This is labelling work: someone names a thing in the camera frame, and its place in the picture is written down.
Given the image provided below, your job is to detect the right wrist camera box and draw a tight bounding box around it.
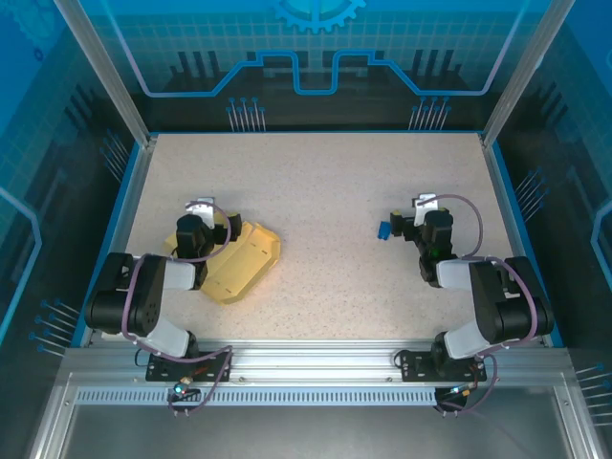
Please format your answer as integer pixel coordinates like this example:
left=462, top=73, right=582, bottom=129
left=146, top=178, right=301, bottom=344
left=410, top=192, right=439, bottom=226

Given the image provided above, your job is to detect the blue printed side panel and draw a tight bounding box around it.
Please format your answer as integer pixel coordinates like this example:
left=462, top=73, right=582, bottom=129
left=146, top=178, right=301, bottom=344
left=492, top=0, right=612, bottom=431
left=0, top=0, right=142, bottom=364

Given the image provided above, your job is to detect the aluminium mounting rail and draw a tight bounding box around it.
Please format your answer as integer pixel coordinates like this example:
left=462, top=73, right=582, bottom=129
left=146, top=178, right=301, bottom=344
left=64, top=338, right=570, bottom=383

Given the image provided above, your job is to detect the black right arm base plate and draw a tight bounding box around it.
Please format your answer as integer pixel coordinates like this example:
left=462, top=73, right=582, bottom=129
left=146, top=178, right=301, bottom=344
left=395, top=350, right=489, bottom=383

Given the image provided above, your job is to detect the aluminium side rail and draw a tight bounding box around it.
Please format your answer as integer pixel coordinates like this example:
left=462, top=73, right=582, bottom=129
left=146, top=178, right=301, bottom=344
left=479, top=133, right=564, bottom=348
left=78, top=133, right=159, bottom=348

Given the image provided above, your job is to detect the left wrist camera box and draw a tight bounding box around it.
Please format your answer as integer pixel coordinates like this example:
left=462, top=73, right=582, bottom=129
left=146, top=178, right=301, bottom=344
left=185, top=195, right=217, bottom=226

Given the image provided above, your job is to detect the aluminium frame post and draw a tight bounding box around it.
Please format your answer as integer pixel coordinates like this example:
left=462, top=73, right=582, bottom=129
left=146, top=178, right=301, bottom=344
left=480, top=0, right=578, bottom=149
left=51, top=0, right=159, bottom=147

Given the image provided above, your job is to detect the blue printed back panel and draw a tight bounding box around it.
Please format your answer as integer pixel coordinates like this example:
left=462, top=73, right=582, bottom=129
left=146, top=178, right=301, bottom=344
left=76, top=0, right=565, bottom=133

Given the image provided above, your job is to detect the yellow paper box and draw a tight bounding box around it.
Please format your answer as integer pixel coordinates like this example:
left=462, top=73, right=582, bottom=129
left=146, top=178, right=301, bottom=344
left=162, top=208, right=283, bottom=307

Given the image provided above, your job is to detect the cable connector with LED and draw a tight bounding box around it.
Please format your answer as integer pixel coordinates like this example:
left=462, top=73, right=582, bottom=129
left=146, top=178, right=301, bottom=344
left=171, top=380, right=201, bottom=401
left=437, top=380, right=482, bottom=401

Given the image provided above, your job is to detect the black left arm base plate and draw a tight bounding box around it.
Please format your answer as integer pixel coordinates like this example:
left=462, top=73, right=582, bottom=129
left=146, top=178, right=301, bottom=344
left=145, top=351, right=234, bottom=383

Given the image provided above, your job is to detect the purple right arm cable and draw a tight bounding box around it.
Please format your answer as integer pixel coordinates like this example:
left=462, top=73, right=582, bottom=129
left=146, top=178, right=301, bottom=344
left=414, top=193, right=549, bottom=418

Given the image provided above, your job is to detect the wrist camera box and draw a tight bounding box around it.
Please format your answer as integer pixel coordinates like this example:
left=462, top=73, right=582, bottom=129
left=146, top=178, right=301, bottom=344
left=185, top=195, right=217, bottom=226
left=410, top=192, right=439, bottom=226

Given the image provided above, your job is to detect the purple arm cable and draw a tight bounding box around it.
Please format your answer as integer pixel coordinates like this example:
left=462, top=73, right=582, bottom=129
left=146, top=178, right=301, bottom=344
left=414, top=193, right=549, bottom=418
left=121, top=200, right=235, bottom=417

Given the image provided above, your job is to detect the slotted grey cable duct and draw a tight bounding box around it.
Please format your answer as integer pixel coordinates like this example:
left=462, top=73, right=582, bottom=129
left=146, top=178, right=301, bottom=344
left=75, top=387, right=439, bottom=406

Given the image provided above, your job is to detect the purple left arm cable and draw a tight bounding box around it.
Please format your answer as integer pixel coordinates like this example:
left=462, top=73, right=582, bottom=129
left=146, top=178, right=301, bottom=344
left=121, top=200, right=235, bottom=417

